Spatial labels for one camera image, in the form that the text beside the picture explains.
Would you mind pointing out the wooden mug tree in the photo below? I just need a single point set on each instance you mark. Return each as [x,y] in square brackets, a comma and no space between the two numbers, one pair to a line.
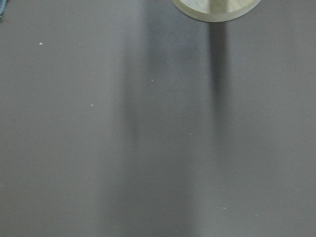
[215,10]

